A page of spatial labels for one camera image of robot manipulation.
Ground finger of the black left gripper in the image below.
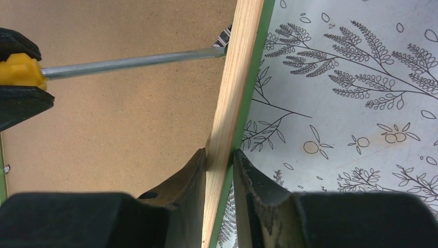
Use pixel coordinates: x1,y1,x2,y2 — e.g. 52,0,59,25
1,28,42,61
1,85,55,131

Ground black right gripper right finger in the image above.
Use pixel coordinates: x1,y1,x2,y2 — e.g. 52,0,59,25
233,149,437,247

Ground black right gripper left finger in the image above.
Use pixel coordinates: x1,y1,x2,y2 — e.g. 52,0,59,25
1,149,207,247

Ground green wooden picture frame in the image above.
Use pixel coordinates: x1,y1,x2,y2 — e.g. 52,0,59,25
0,0,276,248

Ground floral tablecloth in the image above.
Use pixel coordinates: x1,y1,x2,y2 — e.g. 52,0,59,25
216,1,437,247

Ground brown frame backing board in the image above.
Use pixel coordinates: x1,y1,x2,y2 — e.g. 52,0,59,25
1,1,236,196

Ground metal frame clip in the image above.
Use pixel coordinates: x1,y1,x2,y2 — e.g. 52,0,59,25
213,25,232,48

